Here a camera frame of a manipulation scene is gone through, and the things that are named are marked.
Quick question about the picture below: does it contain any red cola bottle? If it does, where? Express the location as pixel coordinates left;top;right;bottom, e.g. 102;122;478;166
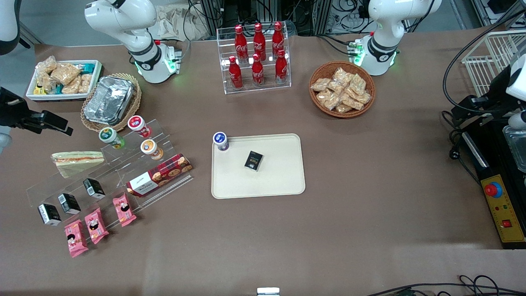
275;49;288;85
272;21;285;58
228;56;243;90
235;25;248;63
251;53;265;88
253;23;266;61

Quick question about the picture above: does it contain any blue lid yogurt cup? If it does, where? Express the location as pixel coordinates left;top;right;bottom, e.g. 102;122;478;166
213;132;230;152

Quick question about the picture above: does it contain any clear plastic container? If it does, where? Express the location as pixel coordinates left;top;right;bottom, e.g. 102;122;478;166
502;125;526;173

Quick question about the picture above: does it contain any oval light wicker basket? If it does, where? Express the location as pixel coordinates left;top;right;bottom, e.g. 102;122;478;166
81;73;142;133

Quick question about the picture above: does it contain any thick black cable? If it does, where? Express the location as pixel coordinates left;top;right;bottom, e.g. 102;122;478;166
442;7;526;115

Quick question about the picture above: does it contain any red emergency stop button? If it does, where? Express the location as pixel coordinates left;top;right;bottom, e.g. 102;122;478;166
484;181;503;199

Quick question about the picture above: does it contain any cream plastic tray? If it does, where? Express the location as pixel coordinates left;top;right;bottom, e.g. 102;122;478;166
211;133;306;200

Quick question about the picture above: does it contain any red plaid cookie box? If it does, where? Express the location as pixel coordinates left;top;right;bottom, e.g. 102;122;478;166
126;153;193;197

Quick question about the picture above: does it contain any orange lid yogurt cup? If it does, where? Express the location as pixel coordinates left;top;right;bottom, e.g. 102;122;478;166
140;139;164;160

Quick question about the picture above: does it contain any crumpled beige paper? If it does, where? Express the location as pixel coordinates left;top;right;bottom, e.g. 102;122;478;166
149;4;211;42

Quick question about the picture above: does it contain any red lid yogurt cup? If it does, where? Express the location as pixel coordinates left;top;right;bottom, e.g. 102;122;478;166
127;115;152;138

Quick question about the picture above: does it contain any black cable with plug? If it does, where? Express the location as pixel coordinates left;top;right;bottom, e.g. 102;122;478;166
441;110;482;183

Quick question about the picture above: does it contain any black box with gold print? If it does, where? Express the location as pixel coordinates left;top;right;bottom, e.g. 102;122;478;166
244;150;264;172

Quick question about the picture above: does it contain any clear acrylic bottle rack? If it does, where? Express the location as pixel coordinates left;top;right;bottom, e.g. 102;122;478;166
217;25;292;95

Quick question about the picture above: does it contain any thin black cable bundle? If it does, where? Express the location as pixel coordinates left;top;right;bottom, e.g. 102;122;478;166
365;275;526;296

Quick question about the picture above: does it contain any triangle sandwich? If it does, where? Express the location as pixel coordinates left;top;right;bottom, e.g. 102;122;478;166
51;151;105;178

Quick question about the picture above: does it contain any aluminium frame rack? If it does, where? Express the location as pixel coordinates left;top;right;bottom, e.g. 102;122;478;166
200;0;370;37

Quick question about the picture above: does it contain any black arm base cable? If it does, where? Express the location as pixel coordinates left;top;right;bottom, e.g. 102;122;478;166
316;34;359;56
175;0;203;63

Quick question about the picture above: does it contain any round brown wicker basket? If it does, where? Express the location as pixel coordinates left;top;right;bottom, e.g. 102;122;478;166
309;61;376;119

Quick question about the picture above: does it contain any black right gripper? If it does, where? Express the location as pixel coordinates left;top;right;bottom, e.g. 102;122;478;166
0;87;74;136

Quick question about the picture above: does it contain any clear acrylic stepped stand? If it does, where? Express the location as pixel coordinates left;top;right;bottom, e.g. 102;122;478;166
26;150;138;226
100;118;194;210

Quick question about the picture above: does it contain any white rectangular bin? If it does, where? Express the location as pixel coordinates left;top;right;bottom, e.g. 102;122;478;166
26;60;103;102

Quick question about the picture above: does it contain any yellow control panel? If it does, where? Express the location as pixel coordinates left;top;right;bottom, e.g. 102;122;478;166
480;174;526;243

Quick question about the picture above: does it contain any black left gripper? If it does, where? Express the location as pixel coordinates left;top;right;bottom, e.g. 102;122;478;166
451;66;517;125

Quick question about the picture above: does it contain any clear wrapped crisp snack packet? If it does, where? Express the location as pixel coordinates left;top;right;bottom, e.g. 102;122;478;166
36;55;58;75
62;76;83;95
36;72;56;93
78;73;93;94
50;62;82;86

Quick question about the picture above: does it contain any black equipment base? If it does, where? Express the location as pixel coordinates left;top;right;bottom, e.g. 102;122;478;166
459;117;526;250

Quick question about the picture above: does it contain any green lid yogurt cup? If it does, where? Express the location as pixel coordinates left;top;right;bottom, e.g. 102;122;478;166
99;127;125;150

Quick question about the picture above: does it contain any small black white carton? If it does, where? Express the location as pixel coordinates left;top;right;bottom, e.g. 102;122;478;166
83;178;106;200
37;203;62;226
58;193;81;215

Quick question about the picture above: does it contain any white wire basket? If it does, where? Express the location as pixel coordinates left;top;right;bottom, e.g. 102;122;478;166
461;30;526;97

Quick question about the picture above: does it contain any silver foil container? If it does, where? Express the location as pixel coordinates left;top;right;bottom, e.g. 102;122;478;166
84;76;136;126

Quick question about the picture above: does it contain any pink snack packet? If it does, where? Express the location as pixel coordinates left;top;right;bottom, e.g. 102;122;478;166
113;192;137;227
85;208;110;245
65;219;89;258

